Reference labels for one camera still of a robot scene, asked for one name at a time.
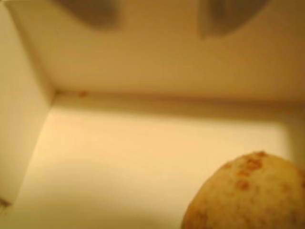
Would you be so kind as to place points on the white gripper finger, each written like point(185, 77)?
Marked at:
point(95, 12)
point(224, 16)

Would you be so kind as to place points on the chocolate chip mini cookie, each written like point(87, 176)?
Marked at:
point(250, 195)

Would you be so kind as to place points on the white open cardboard box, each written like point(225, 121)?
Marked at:
point(143, 155)

